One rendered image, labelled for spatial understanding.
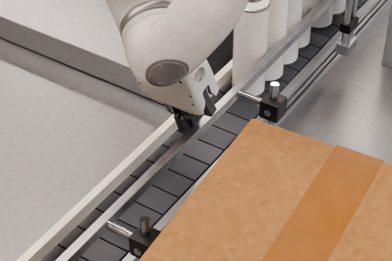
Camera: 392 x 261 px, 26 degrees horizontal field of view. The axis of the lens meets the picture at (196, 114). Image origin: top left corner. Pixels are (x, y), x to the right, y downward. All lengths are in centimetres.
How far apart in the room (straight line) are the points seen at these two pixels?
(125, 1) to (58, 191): 40
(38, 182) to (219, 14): 49
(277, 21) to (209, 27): 42
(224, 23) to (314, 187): 20
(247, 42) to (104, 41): 30
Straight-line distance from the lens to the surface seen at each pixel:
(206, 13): 86
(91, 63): 143
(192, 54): 89
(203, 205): 79
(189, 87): 105
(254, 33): 124
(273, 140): 86
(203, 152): 121
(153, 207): 113
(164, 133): 119
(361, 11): 154
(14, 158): 130
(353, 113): 138
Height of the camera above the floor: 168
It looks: 39 degrees down
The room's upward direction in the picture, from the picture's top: straight up
